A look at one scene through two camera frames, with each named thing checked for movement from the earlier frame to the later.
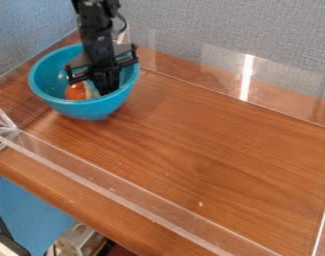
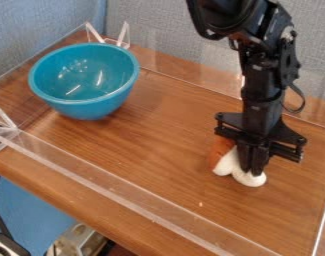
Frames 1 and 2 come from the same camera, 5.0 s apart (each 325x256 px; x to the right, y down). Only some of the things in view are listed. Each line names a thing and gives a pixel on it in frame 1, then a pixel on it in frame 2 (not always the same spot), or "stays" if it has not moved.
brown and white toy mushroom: (82, 90) -> (228, 168)
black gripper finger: (101, 81) -> (260, 158)
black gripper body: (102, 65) -> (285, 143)
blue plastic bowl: (48, 80) stays
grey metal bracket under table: (80, 241) stays
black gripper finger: (113, 77) -> (245, 155)
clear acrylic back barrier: (284, 78) stays
